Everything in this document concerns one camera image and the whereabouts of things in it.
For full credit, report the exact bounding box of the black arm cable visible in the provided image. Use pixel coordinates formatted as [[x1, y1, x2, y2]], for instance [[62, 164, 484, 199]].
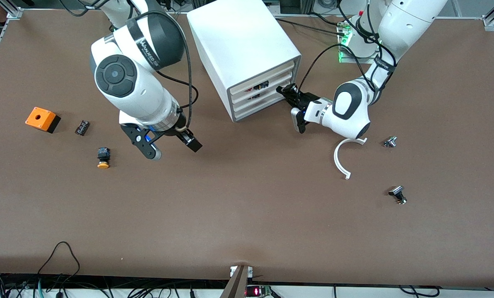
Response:
[[129, 10, 199, 133], [299, 0, 398, 104]]

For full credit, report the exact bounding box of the black cable bundle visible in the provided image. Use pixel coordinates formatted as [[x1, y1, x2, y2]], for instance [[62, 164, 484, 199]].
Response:
[[0, 273, 231, 298]]

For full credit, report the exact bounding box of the long black base cable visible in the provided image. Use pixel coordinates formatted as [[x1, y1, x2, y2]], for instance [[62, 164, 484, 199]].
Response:
[[275, 17, 347, 33]]

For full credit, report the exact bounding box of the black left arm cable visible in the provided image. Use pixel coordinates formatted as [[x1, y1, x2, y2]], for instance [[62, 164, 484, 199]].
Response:
[[299, 0, 398, 104]]

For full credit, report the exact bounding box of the white mount bracket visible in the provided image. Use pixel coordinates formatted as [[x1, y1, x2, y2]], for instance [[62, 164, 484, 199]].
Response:
[[229, 266, 254, 278]]

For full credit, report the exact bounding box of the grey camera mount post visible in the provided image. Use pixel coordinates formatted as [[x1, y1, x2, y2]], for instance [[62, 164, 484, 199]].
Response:
[[220, 265, 249, 298]]

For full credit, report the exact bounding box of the white plastic tray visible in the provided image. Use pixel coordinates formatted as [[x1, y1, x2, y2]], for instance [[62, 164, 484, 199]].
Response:
[[231, 71, 293, 104]]

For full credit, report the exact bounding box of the black looped cable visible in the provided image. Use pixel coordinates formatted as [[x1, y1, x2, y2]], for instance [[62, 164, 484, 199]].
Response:
[[37, 241, 81, 286]]

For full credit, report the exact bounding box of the orange button enclosure box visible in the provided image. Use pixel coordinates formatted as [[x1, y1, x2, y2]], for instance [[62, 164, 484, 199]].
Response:
[[25, 107, 61, 134]]

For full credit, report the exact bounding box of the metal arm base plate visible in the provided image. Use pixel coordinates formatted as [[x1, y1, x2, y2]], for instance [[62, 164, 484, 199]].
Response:
[[337, 21, 382, 64]]

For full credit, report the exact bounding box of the short black base cable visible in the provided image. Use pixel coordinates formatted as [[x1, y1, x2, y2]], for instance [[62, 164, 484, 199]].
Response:
[[311, 12, 343, 26]]

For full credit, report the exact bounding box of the black capped switch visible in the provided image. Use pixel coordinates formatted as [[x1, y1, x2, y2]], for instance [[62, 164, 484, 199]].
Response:
[[388, 186, 407, 205]]

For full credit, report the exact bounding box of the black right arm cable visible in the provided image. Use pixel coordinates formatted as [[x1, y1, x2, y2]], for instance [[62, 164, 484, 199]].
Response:
[[129, 10, 199, 133]]

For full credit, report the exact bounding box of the red LED device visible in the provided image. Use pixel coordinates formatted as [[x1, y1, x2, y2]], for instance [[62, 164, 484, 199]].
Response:
[[246, 285, 273, 298]]

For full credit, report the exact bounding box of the yellow push button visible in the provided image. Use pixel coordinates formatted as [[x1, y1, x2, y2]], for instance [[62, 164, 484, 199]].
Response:
[[96, 147, 111, 169]]

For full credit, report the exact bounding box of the white curved plastic bracket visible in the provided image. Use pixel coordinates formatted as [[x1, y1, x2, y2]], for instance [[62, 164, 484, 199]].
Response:
[[334, 138, 368, 180]]

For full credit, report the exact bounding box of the black sagging cable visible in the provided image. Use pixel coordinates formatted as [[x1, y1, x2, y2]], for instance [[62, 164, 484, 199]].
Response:
[[398, 285, 441, 298]]

